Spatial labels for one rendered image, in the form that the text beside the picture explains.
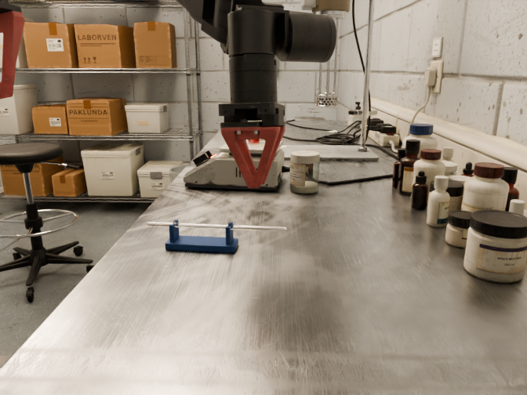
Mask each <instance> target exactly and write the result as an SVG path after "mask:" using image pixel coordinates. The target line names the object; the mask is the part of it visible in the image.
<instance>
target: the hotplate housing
mask: <svg viewBox="0 0 527 395"><path fill-rule="evenodd" d="M284 153H285V151H284V150H282V148H280V149H279V150H278V151H277V153H276V155H275V156H274V160H273V162H272V165H271V168H270V170H269V173H268V175H267V178H266V181H265V183H264V184H261V185H260V188H248V187H247V185H246V183H245V180H244V178H243V176H242V174H241V172H240V170H239V167H238V165H237V163H236V161H235V159H234V157H233V155H232V154H231V153H222V152H221V153H220V154H218V155H217V156H215V158H213V159H211V160H209V161H207V162H206V163H204V164H203V165H200V166H198V167H197V168H196V169H193V170H191V171H190V172H188V173H186V174H185V177H184V182H185V187H194V188H196V187H202V188H220V189H238V190H265V191H269V190H273V191H275V190H276V189H277V187H278V185H279V183H280V181H281V179H282V176H283V174H284V172H290V167H286V166H284ZM261 155H262V154H251V157H252V160H253V163H254V165H255V167H256V170H257V168H258V165H259V163H260V158H261Z"/></svg>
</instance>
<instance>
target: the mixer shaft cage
mask: <svg viewBox="0 0 527 395"><path fill-rule="evenodd" d="M338 35H339V18H336V48H335V66H334V84H333V94H332V93H331V92H330V91H329V78H330V59H329V61H327V77H326V92H324V93H321V88H322V63H319V85H318V94H315V97H317V103H316V106H317V107H338V105H337V104H338V97H340V95H339V94H336V70H337V53H338Z"/></svg>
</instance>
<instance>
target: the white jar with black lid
mask: <svg viewBox="0 0 527 395"><path fill-rule="evenodd" d="M526 260H527V217H526V216H523V215H520V214H517V213H513V212H506V211H500V210H478V211H475V212H472V213H471V221H470V227H469V229H468V234H467V245H466V251H465V256H464V262H463V266H464V268H465V270H466V271H467V272H468V273H470V274H472V275H474V276H476V277H478V278H481V279H483V280H486V281H491V282H496V283H514V282H517V281H520V280H521V279H522V278H523V277H524V274H525V268H526Z"/></svg>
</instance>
